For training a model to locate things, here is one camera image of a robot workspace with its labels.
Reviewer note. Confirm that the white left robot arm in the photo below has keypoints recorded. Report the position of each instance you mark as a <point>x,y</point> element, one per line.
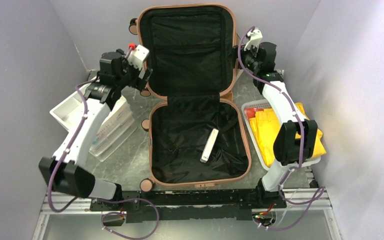
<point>64,171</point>

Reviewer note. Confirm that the pink hard-shell suitcase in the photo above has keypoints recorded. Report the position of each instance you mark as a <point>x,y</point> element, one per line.
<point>193,54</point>

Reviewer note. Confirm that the white plastic drawer organizer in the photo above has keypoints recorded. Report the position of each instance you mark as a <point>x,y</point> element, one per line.
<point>93,128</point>

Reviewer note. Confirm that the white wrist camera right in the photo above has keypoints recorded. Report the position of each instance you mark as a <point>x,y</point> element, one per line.
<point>253,37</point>

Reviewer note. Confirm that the white plastic mesh basket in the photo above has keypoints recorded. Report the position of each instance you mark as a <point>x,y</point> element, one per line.
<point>281,136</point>

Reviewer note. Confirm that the black suitcase wheel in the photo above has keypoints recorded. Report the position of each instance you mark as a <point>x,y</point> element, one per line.
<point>146,185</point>

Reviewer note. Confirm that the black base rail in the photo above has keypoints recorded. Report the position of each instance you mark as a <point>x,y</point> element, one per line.
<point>239,204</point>

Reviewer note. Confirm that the white book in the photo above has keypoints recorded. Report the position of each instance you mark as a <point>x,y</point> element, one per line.
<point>209,146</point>

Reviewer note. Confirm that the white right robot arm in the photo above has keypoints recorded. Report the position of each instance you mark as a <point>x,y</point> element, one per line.
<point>295,142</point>

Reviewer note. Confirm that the yellow garment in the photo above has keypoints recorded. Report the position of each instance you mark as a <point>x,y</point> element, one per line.
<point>281,136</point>

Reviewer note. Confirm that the red garment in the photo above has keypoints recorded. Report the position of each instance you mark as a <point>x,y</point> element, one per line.
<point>250,112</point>

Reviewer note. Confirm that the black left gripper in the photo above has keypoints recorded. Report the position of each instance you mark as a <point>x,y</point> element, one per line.
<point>138,82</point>

